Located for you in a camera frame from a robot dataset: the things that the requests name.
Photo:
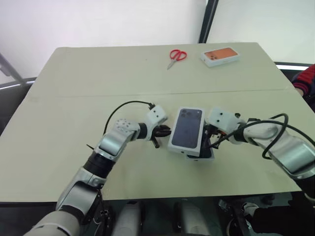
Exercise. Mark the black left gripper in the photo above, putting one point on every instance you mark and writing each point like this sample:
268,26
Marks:
158,131

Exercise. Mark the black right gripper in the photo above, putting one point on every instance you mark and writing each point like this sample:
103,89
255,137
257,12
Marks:
212,137

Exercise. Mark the white phone box base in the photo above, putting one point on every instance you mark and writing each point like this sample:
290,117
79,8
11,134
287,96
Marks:
197,159

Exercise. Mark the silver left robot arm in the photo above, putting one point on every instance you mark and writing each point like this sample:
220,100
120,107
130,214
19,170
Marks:
110,145

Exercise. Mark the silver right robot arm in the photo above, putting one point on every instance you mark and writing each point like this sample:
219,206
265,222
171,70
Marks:
290,152

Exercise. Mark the orange printed phone box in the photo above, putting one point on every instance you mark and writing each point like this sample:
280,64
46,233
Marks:
220,56

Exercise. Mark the white rounded leg cover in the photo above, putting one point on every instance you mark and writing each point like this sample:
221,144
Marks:
126,218
189,220

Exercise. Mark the white sneaker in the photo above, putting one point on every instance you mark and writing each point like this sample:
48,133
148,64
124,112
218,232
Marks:
249,207

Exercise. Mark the black trouser leg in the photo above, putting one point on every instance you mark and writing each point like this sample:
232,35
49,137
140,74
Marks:
270,221

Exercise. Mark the black bar with white strip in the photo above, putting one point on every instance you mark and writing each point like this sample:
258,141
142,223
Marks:
292,66

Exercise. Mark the person in striped sweater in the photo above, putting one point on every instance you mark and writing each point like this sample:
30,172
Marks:
307,78

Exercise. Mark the black vertical pillar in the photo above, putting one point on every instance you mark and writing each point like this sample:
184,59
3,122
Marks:
208,20

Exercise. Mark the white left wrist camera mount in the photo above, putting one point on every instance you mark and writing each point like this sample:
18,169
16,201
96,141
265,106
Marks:
156,115

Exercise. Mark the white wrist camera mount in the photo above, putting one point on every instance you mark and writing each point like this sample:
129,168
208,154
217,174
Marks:
156,115
221,119

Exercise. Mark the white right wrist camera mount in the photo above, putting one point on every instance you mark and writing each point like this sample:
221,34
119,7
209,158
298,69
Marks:
221,119

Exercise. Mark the grey metal frame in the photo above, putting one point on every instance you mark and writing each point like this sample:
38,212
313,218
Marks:
11,71

